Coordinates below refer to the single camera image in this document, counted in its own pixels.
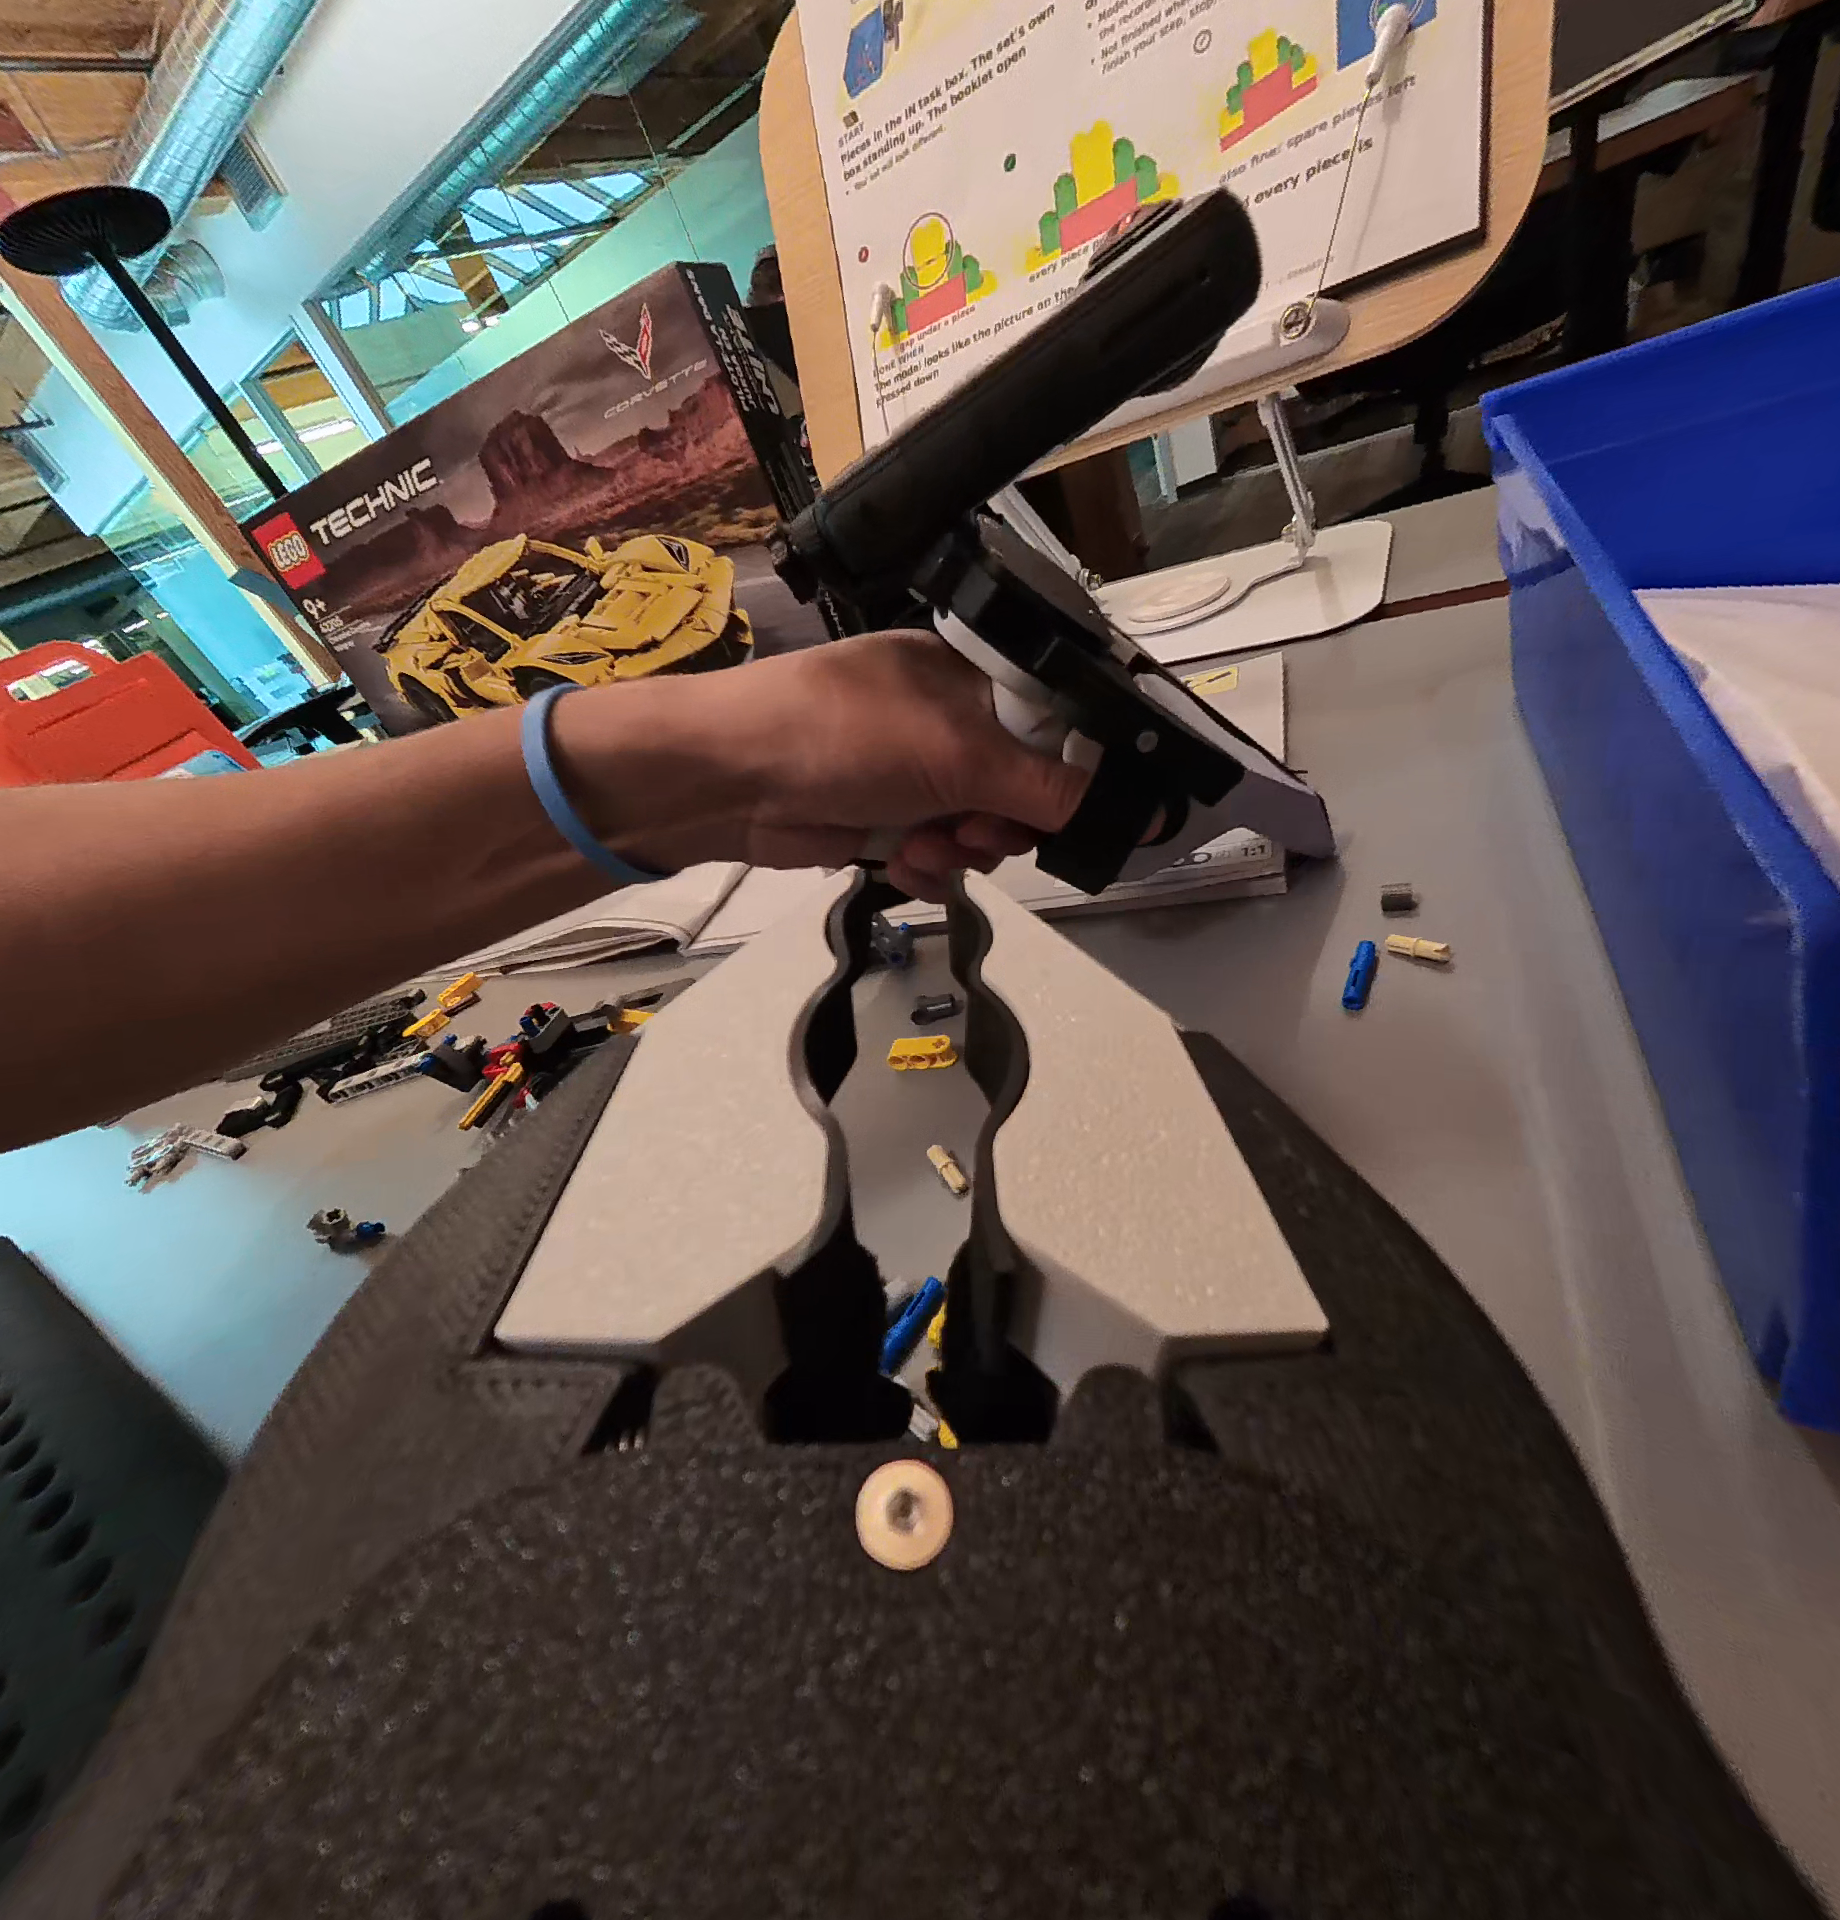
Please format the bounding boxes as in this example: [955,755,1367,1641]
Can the printed instruction sheet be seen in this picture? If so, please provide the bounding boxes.
[798,0,1490,450]

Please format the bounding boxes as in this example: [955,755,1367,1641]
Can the person's left hand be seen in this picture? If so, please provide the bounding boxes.
[553,630,1097,906]

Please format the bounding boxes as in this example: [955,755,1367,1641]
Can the person's left forearm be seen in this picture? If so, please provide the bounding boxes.
[0,706,591,1166]

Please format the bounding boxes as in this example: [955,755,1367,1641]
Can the black dimpled pad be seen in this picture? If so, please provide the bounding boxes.
[0,1232,237,1917]

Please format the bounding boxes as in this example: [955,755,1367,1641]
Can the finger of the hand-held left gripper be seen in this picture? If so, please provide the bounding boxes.
[997,507,1334,866]

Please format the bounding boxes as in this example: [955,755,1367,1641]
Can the blue wristband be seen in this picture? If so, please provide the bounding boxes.
[517,684,671,887]

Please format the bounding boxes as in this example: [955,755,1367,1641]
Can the lego instruction booklet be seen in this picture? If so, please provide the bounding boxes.
[453,652,1297,962]

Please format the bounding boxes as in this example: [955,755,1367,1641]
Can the light grey lego beam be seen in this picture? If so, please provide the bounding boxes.
[322,1048,458,1107]

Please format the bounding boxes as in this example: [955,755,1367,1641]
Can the black disc-topped pole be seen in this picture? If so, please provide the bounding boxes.
[0,185,292,507]

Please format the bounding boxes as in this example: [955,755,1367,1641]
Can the light grey lego axle pieces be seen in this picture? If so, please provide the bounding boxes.
[125,1128,251,1191]

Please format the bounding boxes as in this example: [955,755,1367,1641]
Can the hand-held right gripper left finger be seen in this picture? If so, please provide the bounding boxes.
[492,866,882,1439]

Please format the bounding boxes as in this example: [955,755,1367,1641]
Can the lego set box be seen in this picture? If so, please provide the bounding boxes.
[237,265,818,733]

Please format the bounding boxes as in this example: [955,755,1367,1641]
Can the black lego beam pile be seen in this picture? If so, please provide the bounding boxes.
[225,992,434,1088]

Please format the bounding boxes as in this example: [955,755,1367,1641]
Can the blue plastic bin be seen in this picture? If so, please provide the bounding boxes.
[1478,265,1840,1439]

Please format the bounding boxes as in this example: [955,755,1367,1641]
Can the orange carry bag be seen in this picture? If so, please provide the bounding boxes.
[0,645,262,796]

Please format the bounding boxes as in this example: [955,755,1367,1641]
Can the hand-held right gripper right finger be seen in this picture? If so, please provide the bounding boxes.
[951,874,1326,1402]

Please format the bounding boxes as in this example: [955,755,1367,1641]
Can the white paper bag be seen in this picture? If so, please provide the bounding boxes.
[1629,581,1840,1066]

